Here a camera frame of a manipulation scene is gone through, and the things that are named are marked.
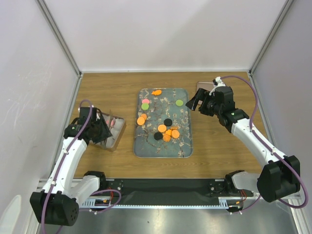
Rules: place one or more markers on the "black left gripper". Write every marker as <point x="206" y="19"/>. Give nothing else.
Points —
<point x="105" y="133"/>

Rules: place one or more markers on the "blue floral serving tray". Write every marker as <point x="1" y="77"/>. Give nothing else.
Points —
<point x="160" y="108"/>

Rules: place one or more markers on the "orange embossed biscuit centre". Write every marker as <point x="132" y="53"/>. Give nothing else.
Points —
<point x="162" y="128"/>

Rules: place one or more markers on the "rose gold tin lid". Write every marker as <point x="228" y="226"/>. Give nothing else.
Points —
<point x="204" y="85"/>

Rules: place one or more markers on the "rose gold cookie tin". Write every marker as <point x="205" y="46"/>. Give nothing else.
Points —
<point x="117" y="132"/>

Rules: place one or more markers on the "orange fish cookie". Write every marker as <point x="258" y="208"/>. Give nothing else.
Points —
<point x="157" y="92"/>

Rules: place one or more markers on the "white slotted cable duct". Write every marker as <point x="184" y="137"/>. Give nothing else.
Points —
<point x="99" y="203"/>

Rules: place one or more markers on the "orange embossed biscuit left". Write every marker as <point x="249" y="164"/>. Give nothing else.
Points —
<point x="140" y="121"/>

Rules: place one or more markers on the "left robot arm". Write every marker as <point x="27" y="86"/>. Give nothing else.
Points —
<point x="58" y="202"/>

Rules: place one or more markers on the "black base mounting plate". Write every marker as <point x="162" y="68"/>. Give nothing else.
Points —
<point x="164" y="188"/>

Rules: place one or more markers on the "green round cookie right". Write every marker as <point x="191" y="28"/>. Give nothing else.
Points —
<point x="179" y="102"/>

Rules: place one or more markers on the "orange flower cookie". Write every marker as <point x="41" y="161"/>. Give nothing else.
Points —
<point x="168" y="132"/>

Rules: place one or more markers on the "orange embossed biscuit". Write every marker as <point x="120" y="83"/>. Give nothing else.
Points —
<point x="162" y="128"/>
<point x="140" y="121"/>

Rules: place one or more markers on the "green round cookie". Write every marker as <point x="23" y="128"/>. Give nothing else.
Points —
<point x="179" y="102"/>
<point x="145" y="106"/>

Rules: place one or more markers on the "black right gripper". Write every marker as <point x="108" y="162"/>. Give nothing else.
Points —
<point x="202" y="94"/>

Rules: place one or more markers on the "black sandwich cookie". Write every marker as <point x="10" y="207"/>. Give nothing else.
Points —
<point x="168" y="122"/>
<point x="158" y="136"/>

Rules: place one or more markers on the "black sandwich cookie upper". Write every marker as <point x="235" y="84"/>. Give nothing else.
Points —
<point x="168" y="122"/>

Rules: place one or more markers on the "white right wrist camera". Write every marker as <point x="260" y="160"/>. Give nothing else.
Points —
<point x="217" y="82"/>

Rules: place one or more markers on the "black sandwich cookie lower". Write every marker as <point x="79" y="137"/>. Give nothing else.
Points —
<point x="158" y="136"/>

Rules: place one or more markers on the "orange sandwich biscuit right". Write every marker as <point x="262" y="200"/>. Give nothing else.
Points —
<point x="175" y="133"/>

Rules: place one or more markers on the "orange swirl cookie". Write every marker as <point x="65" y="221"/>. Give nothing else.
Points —
<point x="166" y="137"/>

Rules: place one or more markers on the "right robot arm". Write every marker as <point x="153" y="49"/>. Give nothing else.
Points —
<point x="280" y="173"/>

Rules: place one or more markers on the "green round cookie left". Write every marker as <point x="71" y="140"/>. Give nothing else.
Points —
<point x="145" y="106"/>

